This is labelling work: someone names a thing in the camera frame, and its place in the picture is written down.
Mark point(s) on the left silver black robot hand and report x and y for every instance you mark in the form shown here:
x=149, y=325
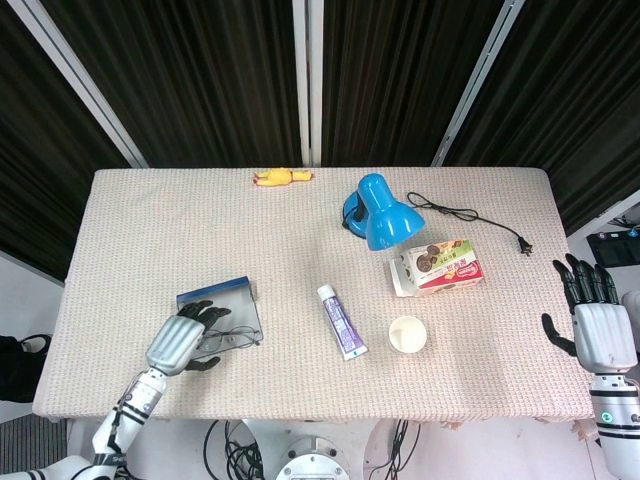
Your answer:
x=172, y=345

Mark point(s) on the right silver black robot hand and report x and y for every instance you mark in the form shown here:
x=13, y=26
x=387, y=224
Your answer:
x=602, y=340

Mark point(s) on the eyeglasses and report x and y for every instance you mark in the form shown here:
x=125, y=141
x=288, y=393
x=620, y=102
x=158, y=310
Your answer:
x=235, y=336

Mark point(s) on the blue glasses case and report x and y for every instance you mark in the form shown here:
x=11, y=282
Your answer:
x=230, y=310

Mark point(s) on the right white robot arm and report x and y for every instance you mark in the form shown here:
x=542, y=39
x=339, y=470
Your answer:
x=617, y=430

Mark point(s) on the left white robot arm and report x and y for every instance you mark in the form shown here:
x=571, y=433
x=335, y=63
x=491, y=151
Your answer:
x=132, y=410

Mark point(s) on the table with beige tablecloth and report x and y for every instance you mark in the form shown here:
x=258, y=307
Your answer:
x=250, y=235

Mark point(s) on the cookie carton box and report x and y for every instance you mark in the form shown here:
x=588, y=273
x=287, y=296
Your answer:
x=445, y=270

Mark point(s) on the dark electronic device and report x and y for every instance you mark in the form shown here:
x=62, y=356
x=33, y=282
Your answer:
x=620, y=247

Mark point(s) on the black bag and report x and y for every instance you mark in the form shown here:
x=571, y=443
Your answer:
x=17, y=370

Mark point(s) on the purple white toothpaste tube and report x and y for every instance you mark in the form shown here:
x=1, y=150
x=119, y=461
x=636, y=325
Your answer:
x=340, y=325

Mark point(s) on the white paper cup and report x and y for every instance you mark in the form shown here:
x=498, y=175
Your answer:
x=407, y=336

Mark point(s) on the yellow rubber chicken toy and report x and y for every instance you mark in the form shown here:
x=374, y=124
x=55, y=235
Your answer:
x=277, y=178

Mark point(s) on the blue desk lamp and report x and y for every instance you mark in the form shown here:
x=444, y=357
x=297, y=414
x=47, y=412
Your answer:
x=387, y=220

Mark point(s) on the black pleated curtain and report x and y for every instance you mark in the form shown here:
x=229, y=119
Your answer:
x=200, y=75

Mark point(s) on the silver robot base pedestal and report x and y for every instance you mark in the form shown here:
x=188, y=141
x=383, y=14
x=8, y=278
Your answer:
x=312, y=455

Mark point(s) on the white frame post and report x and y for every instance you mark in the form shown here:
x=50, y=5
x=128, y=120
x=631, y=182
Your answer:
x=80, y=80
x=307, y=80
x=475, y=85

